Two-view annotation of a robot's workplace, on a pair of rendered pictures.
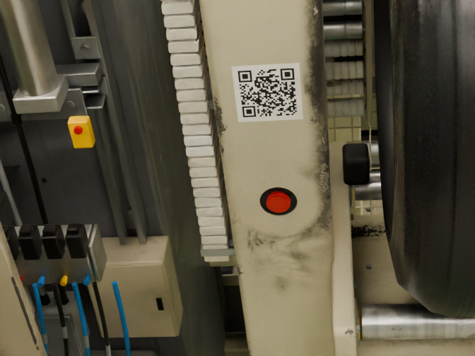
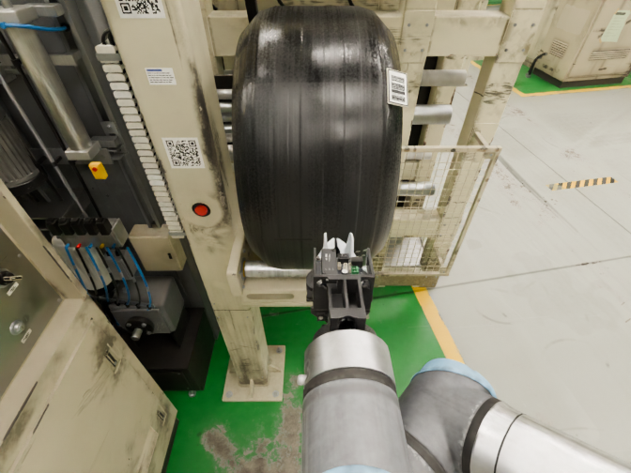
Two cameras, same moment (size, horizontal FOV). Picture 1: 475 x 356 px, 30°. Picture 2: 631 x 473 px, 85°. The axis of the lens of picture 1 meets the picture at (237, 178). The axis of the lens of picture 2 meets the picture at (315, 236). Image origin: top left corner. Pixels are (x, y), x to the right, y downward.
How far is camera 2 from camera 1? 0.31 m
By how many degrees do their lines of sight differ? 9
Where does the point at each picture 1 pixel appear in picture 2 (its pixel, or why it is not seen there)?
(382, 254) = not seen: hidden behind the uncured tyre
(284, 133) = (197, 175)
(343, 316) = (232, 267)
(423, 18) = (239, 111)
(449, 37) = (250, 122)
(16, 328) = (55, 271)
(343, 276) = (238, 247)
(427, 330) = (275, 273)
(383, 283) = not seen: hidden behind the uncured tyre
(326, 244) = (229, 231)
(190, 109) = (146, 160)
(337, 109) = not seen: hidden behind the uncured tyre
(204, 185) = (162, 200)
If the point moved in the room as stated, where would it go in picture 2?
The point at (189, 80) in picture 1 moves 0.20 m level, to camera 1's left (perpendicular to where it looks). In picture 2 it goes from (142, 144) to (42, 151)
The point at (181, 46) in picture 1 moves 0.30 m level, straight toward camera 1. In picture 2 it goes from (133, 125) to (98, 219)
